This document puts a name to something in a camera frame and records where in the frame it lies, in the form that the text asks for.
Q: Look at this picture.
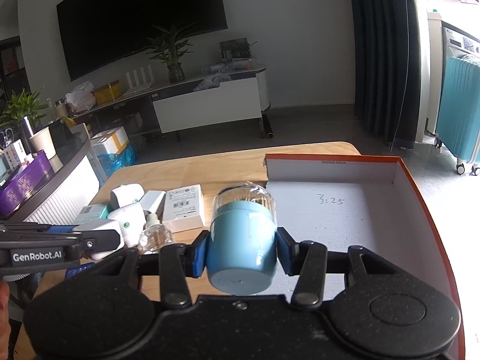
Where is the teal white carton box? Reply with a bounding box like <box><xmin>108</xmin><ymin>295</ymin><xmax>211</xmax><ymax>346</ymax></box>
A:
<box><xmin>73</xmin><ymin>203</ymin><xmax>109</xmax><ymax>225</ymax></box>

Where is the green leafy plant left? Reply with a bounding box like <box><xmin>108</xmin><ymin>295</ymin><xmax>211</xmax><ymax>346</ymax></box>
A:
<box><xmin>1</xmin><ymin>88</ymin><xmax>49</xmax><ymax>128</ymax></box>

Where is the yellow box on console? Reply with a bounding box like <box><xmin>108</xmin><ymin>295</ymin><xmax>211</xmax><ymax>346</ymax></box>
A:
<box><xmin>93</xmin><ymin>80</ymin><xmax>122</xmax><ymax>106</ymax></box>

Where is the light blue jar clear lid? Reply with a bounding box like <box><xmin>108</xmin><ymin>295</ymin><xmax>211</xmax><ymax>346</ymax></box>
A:
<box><xmin>206</xmin><ymin>181</ymin><xmax>278</xmax><ymax>296</ymax></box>

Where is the curved white dark counter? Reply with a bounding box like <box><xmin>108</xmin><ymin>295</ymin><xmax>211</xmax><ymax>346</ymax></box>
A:
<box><xmin>1</xmin><ymin>123</ymin><xmax>107</xmax><ymax>224</ymax></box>

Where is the long low TV console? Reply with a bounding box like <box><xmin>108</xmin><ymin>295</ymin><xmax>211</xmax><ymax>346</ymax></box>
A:
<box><xmin>73</xmin><ymin>63</ymin><xmax>271</xmax><ymax>134</ymax></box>

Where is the white plug-in device green button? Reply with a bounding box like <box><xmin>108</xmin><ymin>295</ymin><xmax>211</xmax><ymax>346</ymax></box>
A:
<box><xmin>107</xmin><ymin>202</ymin><xmax>146</xmax><ymax>248</ymax></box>

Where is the white yellow cardboard box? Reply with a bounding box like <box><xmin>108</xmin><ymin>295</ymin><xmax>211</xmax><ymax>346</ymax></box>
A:
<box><xmin>90</xmin><ymin>126</ymin><xmax>129</xmax><ymax>156</ymax></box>

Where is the teal hard-shell suitcase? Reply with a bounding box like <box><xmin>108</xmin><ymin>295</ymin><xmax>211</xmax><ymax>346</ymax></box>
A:
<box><xmin>434</xmin><ymin>57</ymin><xmax>480</xmax><ymax>176</ymax></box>

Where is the white rectangular power adapter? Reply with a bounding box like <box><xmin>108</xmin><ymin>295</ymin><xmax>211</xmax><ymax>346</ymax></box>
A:
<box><xmin>139</xmin><ymin>190</ymin><xmax>166</xmax><ymax>216</ymax></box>

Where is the framed picture on console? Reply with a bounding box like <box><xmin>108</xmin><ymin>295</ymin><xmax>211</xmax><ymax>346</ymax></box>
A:
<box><xmin>220</xmin><ymin>37</ymin><xmax>251</xmax><ymax>63</ymax></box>

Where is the dark blue curtain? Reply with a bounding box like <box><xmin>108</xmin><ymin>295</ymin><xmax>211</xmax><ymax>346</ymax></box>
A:
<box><xmin>352</xmin><ymin>0</ymin><xmax>422</xmax><ymax>149</ymax></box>

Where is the blue plastic bag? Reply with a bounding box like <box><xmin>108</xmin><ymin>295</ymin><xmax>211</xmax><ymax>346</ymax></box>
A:
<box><xmin>94</xmin><ymin>143</ymin><xmax>137</xmax><ymax>178</ymax></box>

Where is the white router with antennas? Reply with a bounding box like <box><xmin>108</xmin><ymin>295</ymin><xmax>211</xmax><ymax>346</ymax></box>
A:
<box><xmin>124</xmin><ymin>65</ymin><xmax>155</xmax><ymax>95</ymax></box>

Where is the large black wall television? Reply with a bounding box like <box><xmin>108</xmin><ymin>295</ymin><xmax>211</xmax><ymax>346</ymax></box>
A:
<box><xmin>56</xmin><ymin>0</ymin><xmax>228</xmax><ymax>80</ymax></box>

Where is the purple box on counter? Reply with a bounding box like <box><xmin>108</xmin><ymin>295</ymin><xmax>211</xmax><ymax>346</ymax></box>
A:
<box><xmin>1</xmin><ymin>150</ymin><xmax>55</xmax><ymax>219</ymax></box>

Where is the bamboo plant in glass vase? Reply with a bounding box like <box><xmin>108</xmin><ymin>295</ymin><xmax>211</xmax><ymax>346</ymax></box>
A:
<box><xmin>147</xmin><ymin>28</ymin><xmax>193</xmax><ymax>84</ymax></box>

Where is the white product box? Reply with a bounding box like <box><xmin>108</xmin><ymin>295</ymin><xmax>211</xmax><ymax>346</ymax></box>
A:
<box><xmin>162</xmin><ymin>184</ymin><xmax>205</xmax><ymax>233</ymax></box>

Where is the clear glass refill bottle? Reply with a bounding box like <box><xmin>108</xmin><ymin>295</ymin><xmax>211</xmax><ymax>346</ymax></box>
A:
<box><xmin>138</xmin><ymin>213</ymin><xmax>174</xmax><ymax>254</ymax></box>

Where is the orange white shallow box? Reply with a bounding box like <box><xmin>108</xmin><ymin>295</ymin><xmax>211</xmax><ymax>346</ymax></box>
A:
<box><xmin>264</xmin><ymin>154</ymin><xmax>465</xmax><ymax>359</ymax></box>

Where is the white paper cup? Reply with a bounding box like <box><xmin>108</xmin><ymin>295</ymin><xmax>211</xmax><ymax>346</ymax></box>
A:
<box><xmin>29</xmin><ymin>127</ymin><xmax>56</xmax><ymax>159</ymax></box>

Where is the person's left hand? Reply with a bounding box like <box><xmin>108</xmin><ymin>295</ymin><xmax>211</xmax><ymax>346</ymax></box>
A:
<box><xmin>0</xmin><ymin>280</ymin><xmax>11</xmax><ymax>360</ymax></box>

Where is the white plastic bag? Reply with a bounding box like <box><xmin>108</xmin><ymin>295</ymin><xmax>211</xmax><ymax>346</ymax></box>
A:
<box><xmin>65</xmin><ymin>81</ymin><xmax>96</xmax><ymax>114</ymax></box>

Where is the washing machine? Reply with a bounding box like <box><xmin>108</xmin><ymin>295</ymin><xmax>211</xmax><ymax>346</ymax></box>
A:
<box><xmin>442</xmin><ymin>21</ymin><xmax>479</xmax><ymax>65</ymax></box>

